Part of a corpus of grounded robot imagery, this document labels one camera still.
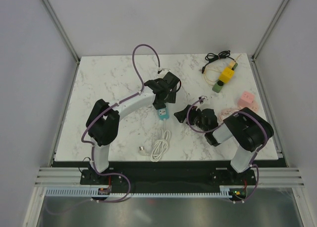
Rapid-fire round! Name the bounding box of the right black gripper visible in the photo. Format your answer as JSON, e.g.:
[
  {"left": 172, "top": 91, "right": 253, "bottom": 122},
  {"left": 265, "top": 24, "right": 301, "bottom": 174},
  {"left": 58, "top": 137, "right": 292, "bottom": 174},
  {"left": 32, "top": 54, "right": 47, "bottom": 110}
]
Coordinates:
[{"left": 174, "top": 104, "right": 208, "bottom": 133}]

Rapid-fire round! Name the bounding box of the teal power strip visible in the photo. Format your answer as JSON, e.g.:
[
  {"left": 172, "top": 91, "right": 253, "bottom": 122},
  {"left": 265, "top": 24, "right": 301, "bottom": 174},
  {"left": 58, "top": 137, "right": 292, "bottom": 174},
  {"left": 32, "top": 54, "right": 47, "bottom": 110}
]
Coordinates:
[{"left": 157, "top": 105, "right": 169, "bottom": 121}]

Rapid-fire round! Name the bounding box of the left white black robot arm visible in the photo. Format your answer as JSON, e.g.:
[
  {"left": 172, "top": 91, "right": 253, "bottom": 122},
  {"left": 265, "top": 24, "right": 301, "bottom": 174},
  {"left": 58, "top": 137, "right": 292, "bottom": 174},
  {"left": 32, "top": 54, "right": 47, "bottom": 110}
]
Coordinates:
[{"left": 81, "top": 72, "right": 181, "bottom": 184}]

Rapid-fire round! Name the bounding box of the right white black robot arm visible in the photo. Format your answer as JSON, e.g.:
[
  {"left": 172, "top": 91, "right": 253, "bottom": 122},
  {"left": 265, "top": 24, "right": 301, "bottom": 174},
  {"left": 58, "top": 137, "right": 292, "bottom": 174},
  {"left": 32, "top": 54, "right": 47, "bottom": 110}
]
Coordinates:
[{"left": 174, "top": 105, "right": 274, "bottom": 184}]

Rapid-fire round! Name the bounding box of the yellow cube socket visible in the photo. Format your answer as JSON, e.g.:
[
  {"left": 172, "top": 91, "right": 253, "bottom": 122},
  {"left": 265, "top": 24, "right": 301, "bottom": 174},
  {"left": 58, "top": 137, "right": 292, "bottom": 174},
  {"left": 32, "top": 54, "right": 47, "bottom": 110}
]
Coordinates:
[{"left": 218, "top": 67, "right": 234, "bottom": 84}]

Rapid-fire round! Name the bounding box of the pink cube socket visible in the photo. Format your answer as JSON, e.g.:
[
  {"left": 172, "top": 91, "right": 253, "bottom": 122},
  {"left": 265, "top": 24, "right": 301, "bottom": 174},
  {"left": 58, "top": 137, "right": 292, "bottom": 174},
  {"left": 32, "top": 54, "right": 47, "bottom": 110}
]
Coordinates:
[{"left": 237, "top": 91, "right": 259, "bottom": 113}]

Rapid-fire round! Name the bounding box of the green power strip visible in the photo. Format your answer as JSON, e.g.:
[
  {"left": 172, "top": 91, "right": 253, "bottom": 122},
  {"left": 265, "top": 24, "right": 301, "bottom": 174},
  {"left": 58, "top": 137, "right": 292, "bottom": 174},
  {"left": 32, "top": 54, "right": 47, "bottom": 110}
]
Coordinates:
[{"left": 212, "top": 61, "right": 238, "bottom": 93}]

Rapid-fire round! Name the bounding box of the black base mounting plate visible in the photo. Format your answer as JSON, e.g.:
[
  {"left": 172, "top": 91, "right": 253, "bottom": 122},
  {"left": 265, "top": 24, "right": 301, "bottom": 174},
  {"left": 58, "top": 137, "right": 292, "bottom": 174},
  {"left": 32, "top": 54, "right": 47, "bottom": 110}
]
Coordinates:
[{"left": 80, "top": 161, "right": 256, "bottom": 193}]

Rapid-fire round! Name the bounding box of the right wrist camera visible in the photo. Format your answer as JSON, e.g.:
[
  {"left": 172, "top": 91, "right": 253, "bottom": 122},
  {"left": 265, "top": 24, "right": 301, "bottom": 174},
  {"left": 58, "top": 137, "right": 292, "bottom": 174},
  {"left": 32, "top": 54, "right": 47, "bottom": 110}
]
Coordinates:
[{"left": 199, "top": 96, "right": 209, "bottom": 105}]

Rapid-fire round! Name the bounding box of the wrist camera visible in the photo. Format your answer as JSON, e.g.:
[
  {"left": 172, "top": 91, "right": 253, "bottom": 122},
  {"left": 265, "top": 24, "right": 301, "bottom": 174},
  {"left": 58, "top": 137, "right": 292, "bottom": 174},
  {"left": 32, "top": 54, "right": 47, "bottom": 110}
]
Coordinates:
[
  {"left": 157, "top": 68, "right": 170, "bottom": 78},
  {"left": 199, "top": 96, "right": 209, "bottom": 105}
]

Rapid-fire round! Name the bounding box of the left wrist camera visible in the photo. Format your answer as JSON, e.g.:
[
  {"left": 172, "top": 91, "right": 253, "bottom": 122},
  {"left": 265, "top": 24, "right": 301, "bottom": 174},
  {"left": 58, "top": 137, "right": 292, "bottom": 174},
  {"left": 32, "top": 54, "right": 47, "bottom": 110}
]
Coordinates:
[{"left": 157, "top": 68, "right": 170, "bottom": 78}]

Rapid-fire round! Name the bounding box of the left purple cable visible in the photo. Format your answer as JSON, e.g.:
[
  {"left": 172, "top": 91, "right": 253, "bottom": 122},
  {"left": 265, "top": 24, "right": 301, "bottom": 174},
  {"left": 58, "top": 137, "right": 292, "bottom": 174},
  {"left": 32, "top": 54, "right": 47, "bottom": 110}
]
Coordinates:
[{"left": 81, "top": 44, "right": 161, "bottom": 175}]

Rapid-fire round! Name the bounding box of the white coiled power cord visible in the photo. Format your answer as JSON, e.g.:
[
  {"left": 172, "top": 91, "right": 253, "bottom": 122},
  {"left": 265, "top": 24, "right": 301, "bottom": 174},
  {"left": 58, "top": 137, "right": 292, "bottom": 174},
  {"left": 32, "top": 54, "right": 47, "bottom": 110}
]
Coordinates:
[{"left": 138, "top": 119, "right": 173, "bottom": 163}]

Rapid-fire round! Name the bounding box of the black coiled cable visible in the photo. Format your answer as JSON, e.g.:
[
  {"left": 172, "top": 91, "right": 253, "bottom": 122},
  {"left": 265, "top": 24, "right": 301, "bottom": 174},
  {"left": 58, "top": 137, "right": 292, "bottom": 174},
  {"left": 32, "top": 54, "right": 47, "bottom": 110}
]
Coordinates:
[{"left": 201, "top": 50, "right": 231, "bottom": 73}]

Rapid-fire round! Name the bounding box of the beige thin cable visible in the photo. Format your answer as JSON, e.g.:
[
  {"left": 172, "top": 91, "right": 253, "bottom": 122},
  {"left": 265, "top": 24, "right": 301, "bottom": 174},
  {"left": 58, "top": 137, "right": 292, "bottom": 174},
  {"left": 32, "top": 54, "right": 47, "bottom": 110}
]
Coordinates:
[{"left": 203, "top": 54, "right": 242, "bottom": 84}]

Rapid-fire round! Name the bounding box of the white slotted cable duct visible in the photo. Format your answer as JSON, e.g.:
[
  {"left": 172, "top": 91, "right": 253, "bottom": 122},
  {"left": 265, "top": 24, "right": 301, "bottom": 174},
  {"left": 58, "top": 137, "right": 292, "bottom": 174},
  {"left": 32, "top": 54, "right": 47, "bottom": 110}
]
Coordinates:
[{"left": 45, "top": 186, "right": 247, "bottom": 198}]

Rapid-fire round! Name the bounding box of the right aluminium frame post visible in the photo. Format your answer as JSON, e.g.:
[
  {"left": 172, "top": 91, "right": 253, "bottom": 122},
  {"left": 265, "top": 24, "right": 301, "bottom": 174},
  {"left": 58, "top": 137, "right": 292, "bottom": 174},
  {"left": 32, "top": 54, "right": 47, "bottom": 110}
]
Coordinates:
[{"left": 250, "top": 0, "right": 297, "bottom": 61}]

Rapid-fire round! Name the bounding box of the aluminium frame post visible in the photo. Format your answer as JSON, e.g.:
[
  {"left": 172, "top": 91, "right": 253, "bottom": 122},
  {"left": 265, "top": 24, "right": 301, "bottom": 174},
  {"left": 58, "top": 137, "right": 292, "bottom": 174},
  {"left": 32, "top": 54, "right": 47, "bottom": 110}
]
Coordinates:
[
  {"left": 250, "top": 0, "right": 297, "bottom": 61},
  {"left": 33, "top": 0, "right": 81, "bottom": 64}
]

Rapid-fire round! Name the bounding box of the left aluminium frame post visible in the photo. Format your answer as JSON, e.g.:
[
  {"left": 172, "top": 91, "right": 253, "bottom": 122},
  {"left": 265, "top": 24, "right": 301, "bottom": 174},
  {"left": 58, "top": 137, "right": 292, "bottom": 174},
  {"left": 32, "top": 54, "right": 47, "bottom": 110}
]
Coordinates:
[{"left": 33, "top": 0, "right": 81, "bottom": 64}]

